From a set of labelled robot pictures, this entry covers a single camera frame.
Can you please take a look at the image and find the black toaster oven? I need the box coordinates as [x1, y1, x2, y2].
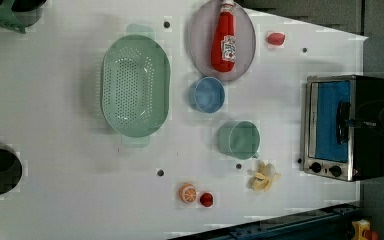
[303, 75, 384, 182]

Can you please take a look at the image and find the blue cup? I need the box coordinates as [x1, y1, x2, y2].
[188, 77, 225, 114]

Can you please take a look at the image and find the green mug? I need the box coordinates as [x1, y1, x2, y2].
[217, 121, 260, 160]

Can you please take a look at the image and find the orange slice toy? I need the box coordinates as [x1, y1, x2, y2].
[178, 183, 197, 204]

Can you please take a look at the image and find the green perforated colander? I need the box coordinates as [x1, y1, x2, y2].
[101, 24, 171, 148]

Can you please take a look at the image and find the small red tomato toy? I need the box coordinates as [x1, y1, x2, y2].
[200, 192, 214, 207]

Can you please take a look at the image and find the red ketchup bottle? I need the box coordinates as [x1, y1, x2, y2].
[211, 0, 236, 72]

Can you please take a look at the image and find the grey round plate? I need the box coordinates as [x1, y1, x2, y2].
[188, 0, 256, 81]

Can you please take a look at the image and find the peeled banana toy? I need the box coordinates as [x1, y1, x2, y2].
[251, 162, 281, 192]

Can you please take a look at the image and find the red strawberry toy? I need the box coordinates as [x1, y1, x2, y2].
[267, 32, 286, 46]

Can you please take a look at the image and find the yellow red emergency button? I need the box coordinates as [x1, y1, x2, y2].
[352, 219, 379, 240]

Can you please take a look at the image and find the blue metal frame rail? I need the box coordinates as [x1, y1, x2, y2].
[171, 204, 362, 240]

